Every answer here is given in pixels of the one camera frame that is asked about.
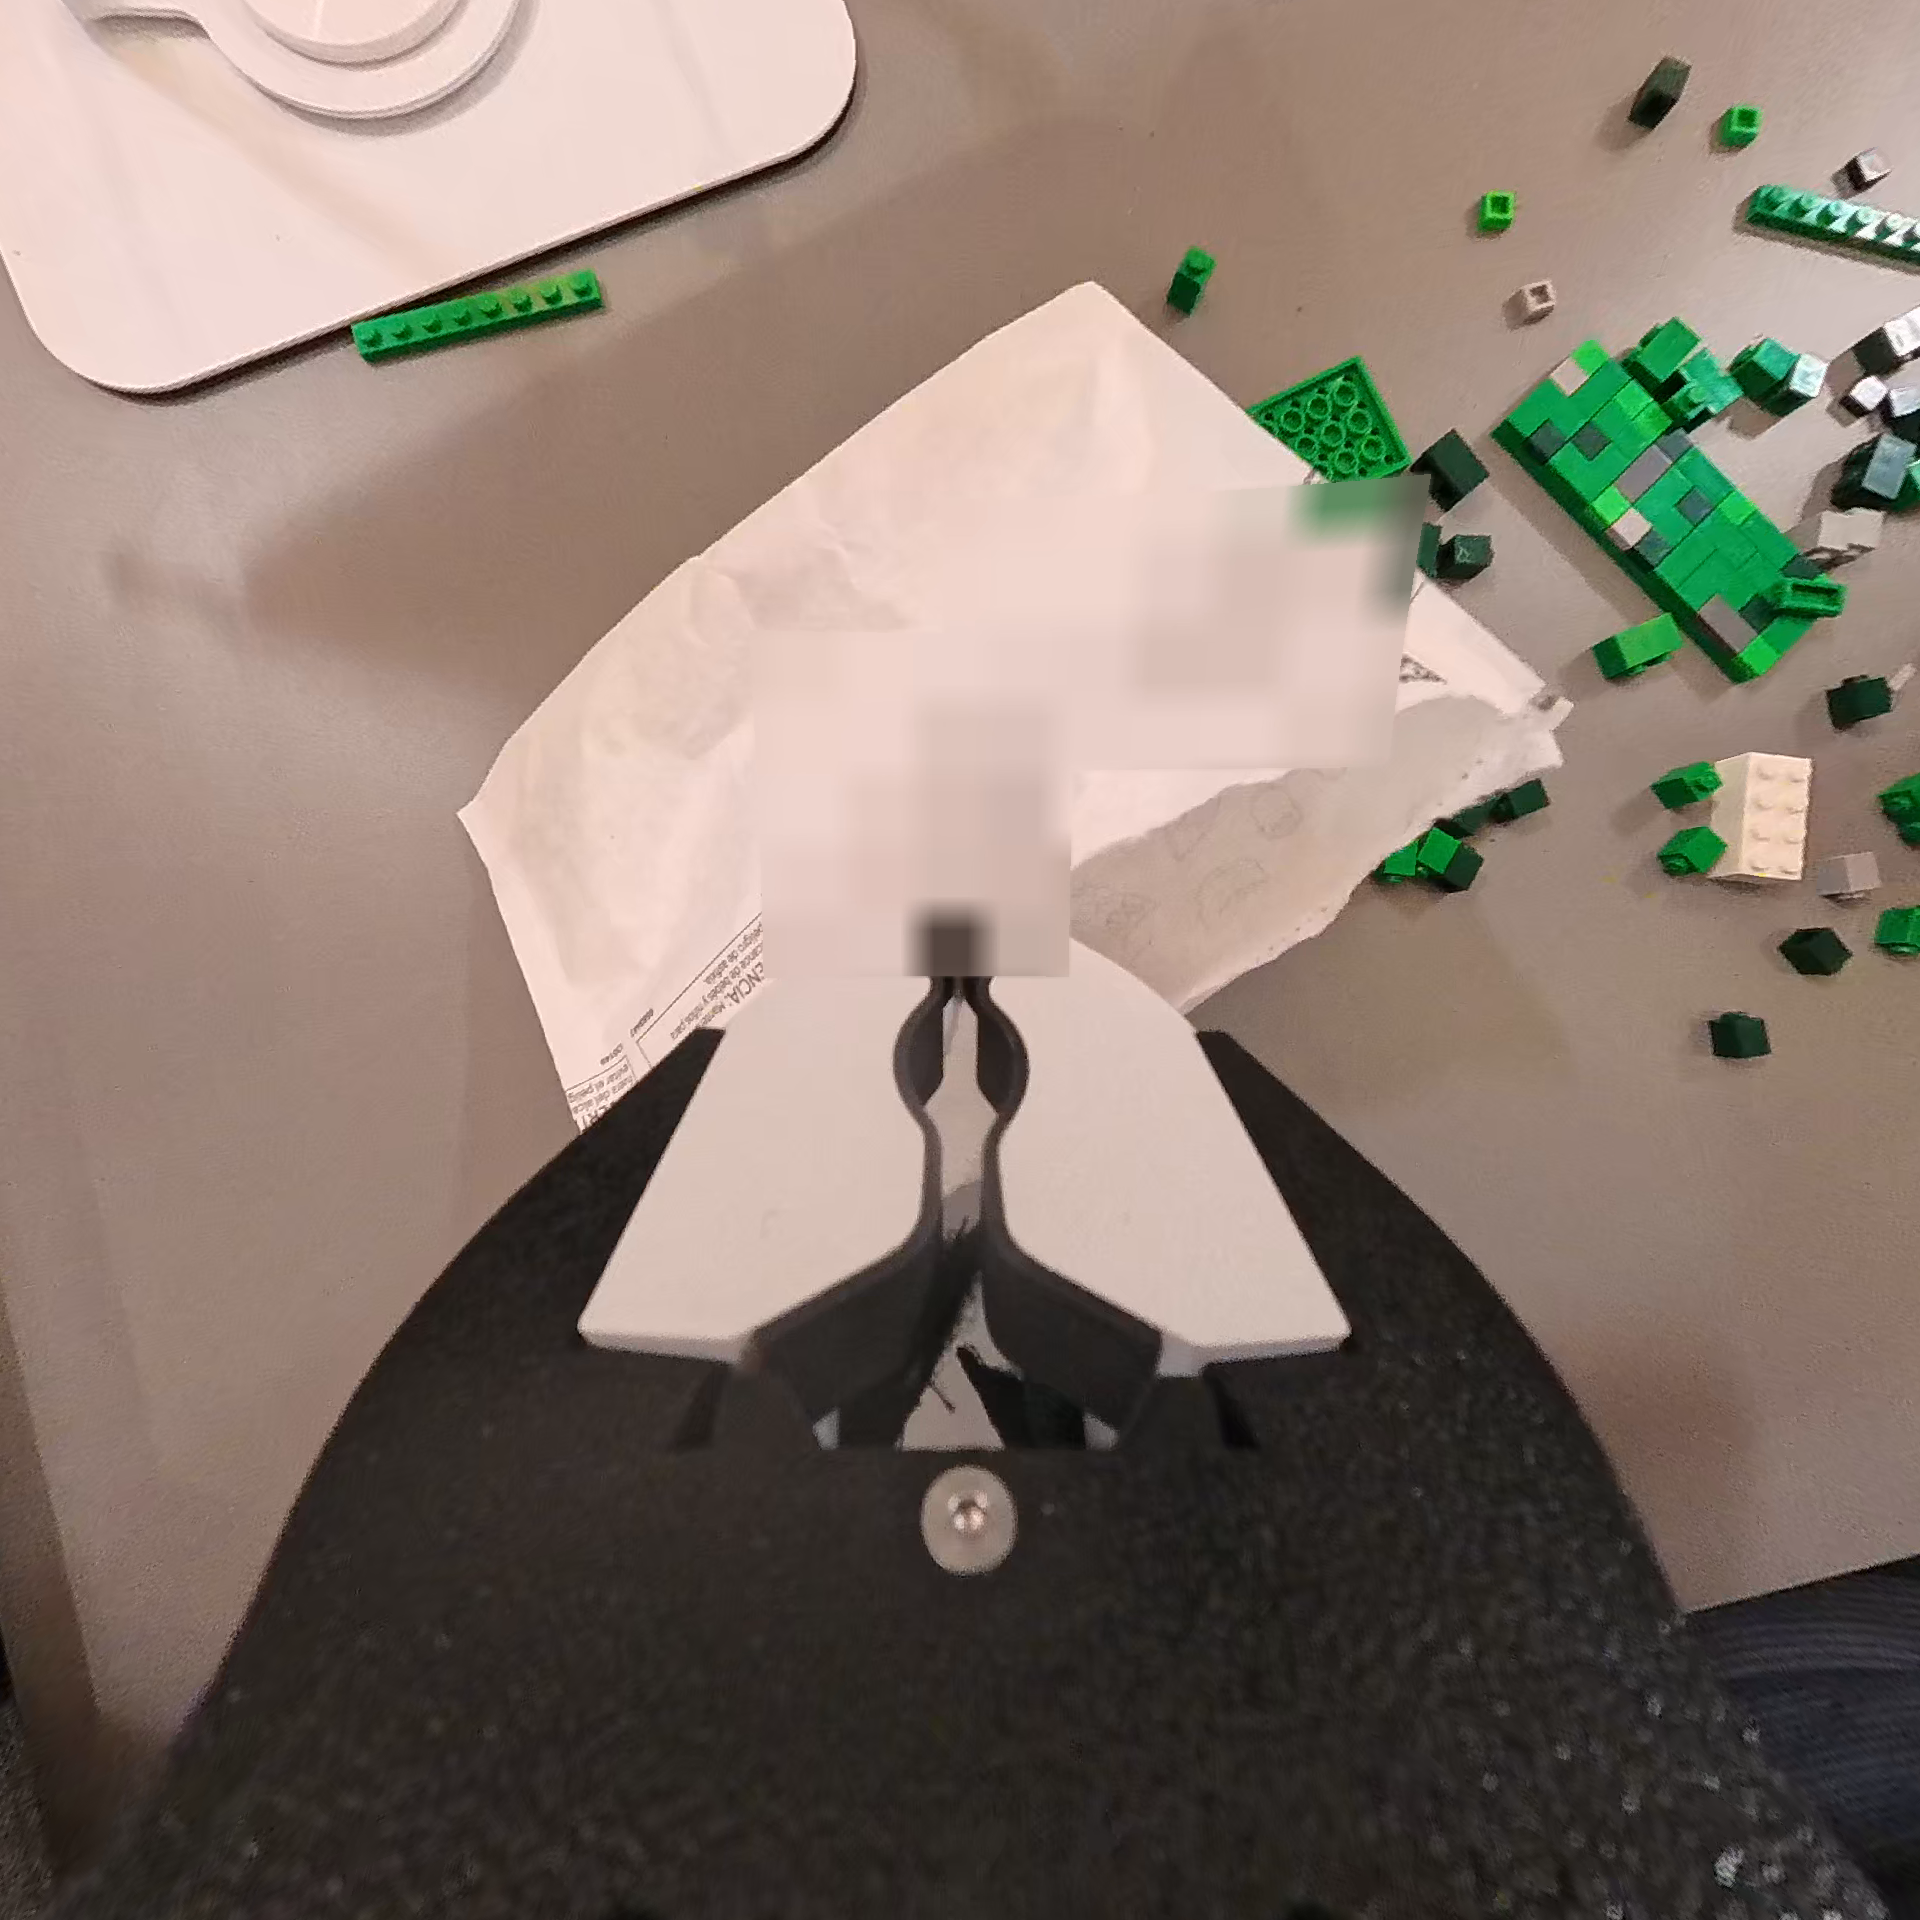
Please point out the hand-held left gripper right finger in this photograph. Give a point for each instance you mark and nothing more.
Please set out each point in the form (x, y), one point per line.
(1171, 1171)

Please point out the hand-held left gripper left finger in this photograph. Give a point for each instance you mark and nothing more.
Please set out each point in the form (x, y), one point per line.
(751, 1171)

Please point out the white paper bag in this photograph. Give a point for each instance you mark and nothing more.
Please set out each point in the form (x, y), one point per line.
(901, 523)

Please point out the small dark green toy brick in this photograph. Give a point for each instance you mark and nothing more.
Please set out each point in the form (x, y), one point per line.
(1739, 1036)
(1857, 702)
(1452, 464)
(1521, 800)
(1815, 950)
(1464, 556)
(1661, 89)

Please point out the white toy brick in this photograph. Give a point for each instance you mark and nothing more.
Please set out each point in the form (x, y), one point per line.
(1764, 819)

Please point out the green slope toy brick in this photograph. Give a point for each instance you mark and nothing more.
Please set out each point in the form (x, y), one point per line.
(1636, 648)

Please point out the green square toy plate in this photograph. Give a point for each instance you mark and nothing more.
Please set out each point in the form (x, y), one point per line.
(1329, 416)

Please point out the dark blue cloth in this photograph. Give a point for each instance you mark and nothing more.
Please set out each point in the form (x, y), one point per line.
(1815, 1695)

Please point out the green mosaic brick assembly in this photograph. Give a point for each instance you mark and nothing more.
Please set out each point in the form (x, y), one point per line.
(1651, 480)

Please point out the green hollow tile brick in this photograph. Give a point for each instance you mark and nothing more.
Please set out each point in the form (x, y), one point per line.
(1808, 594)

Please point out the long green toy plate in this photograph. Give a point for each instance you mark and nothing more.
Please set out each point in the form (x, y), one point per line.
(1829, 218)
(481, 318)

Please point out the pile of mixed toy bricks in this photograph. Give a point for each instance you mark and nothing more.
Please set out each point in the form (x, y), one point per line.
(1771, 368)

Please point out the white plastic tray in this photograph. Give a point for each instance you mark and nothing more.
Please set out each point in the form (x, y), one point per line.
(224, 224)

